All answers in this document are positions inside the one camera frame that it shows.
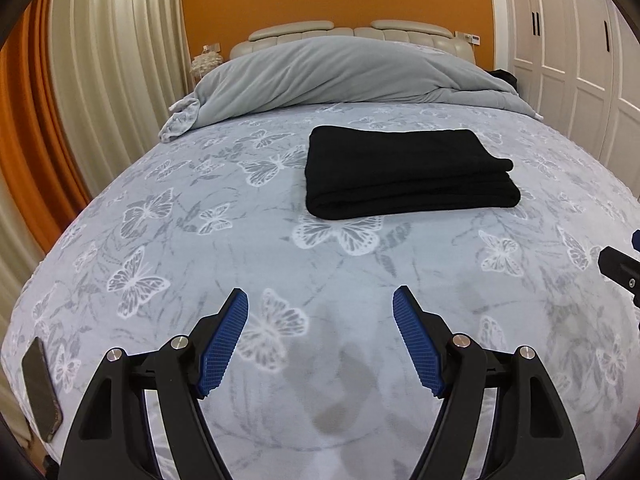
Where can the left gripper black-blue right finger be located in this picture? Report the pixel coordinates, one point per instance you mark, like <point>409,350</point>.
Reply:
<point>531,436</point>

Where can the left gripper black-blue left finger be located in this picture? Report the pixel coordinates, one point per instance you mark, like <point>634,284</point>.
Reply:
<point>111,437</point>

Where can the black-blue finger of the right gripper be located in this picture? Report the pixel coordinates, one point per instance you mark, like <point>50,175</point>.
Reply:
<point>635,240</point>
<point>621,269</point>

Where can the black pants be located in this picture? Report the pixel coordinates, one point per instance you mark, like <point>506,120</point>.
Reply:
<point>354,173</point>

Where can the black smartphone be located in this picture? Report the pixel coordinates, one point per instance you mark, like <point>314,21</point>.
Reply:
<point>42,398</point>

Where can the dark item beside bed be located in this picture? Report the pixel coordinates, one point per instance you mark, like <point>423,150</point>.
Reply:
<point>506,77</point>

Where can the white wardrobe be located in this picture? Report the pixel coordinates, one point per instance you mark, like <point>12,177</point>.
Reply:
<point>577,64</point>

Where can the butterfly print bed sheet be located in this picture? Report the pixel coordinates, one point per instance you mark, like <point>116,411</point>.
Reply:
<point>321,385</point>

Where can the orange curtain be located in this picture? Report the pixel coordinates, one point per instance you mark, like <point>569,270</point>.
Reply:
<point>36,161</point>

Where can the grey duvet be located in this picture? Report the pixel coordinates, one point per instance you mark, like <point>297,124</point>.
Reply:
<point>337,69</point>

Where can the white bedside ornament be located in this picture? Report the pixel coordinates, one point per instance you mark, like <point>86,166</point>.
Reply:
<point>206,61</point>

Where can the cream curtain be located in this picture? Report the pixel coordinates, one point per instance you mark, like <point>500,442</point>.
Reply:
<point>116,66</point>

